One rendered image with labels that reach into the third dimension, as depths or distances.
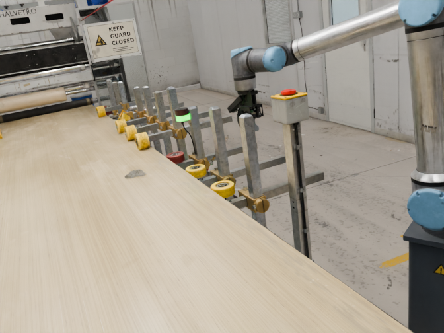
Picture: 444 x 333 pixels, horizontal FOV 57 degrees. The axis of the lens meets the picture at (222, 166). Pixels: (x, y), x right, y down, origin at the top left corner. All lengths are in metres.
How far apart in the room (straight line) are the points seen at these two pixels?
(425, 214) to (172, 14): 9.66
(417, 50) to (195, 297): 0.92
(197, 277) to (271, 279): 0.16
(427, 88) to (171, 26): 9.57
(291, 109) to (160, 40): 9.58
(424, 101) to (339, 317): 0.76
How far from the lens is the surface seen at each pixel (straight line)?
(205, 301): 0.86
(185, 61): 10.72
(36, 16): 4.24
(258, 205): 1.38
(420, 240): 1.63
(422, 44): 1.32
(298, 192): 1.15
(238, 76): 1.65
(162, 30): 10.58
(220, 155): 1.57
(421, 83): 1.33
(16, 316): 1.01
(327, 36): 1.59
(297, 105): 1.06
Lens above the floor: 1.41
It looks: 19 degrees down
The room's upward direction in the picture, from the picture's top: 9 degrees counter-clockwise
